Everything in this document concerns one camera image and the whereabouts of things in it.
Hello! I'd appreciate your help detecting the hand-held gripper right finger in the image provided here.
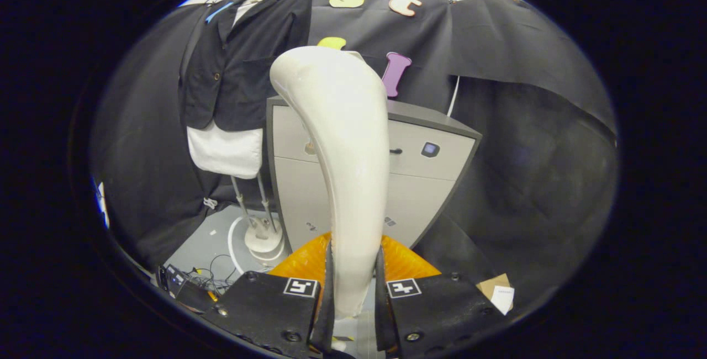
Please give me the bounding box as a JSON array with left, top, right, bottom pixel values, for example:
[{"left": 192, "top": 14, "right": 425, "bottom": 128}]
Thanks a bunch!
[{"left": 376, "top": 235, "right": 506, "bottom": 359}]

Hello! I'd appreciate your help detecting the black backdrop cloth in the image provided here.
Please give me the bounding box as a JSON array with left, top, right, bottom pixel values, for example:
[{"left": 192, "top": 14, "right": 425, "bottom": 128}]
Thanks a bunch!
[{"left": 91, "top": 0, "right": 619, "bottom": 315}]

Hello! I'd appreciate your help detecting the tangle of black cables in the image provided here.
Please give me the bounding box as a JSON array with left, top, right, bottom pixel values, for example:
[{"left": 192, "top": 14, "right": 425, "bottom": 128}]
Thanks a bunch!
[{"left": 185, "top": 253, "right": 235, "bottom": 293}]

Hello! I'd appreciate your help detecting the grey steamer pole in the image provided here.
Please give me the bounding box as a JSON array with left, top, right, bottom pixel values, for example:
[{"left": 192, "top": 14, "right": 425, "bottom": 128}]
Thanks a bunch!
[
  {"left": 230, "top": 176, "right": 259, "bottom": 233},
  {"left": 256, "top": 173, "right": 277, "bottom": 234}
]

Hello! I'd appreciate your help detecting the grey cabinet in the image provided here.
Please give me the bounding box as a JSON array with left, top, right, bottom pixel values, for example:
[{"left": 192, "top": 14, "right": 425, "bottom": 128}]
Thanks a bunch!
[{"left": 266, "top": 96, "right": 482, "bottom": 252}]

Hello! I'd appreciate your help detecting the brown cardboard piece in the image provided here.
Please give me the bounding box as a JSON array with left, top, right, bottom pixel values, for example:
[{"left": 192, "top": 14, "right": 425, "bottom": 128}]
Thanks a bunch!
[{"left": 476, "top": 273, "right": 511, "bottom": 299}]

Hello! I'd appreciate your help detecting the black suit jacket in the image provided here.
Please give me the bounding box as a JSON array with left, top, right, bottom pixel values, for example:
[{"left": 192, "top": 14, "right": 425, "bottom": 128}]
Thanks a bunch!
[{"left": 178, "top": 0, "right": 314, "bottom": 132}]

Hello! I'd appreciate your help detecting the white garment steamer base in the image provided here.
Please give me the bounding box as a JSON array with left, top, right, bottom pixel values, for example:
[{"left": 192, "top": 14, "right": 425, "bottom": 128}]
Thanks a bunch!
[{"left": 243, "top": 217, "right": 287, "bottom": 265}]

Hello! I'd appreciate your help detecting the white shirt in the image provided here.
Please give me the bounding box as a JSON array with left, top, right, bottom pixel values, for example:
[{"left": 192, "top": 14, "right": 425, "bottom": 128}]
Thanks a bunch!
[{"left": 187, "top": 0, "right": 265, "bottom": 180}]

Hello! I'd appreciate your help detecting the black electronic device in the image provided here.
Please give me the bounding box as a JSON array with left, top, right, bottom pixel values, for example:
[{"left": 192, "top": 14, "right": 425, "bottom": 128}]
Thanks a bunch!
[{"left": 156, "top": 264, "right": 217, "bottom": 314}]

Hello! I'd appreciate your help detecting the white wall cable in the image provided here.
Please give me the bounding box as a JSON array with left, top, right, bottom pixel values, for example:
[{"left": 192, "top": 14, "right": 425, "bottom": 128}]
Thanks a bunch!
[{"left": 446, "top": 75, "right": 462, "bottom": 118}]

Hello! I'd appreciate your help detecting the white paper slip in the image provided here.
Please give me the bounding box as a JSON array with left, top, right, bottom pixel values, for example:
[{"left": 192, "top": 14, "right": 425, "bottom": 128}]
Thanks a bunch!
[{"left": 490, "top": 286, "right": 515, "bottom": 315}]

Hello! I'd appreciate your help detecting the white garment steamer nozzle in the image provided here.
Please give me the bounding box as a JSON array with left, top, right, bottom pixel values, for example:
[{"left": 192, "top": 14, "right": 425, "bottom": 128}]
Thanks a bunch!
[{"left": 270, "top": 45, "right": 391, "bottom": 320}]

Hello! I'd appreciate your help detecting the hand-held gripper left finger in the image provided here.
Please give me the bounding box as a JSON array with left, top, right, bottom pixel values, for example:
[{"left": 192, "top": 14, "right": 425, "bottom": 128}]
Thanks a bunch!
[{"left": 202, "top": 232, "right": 335, "bottom": 359}]

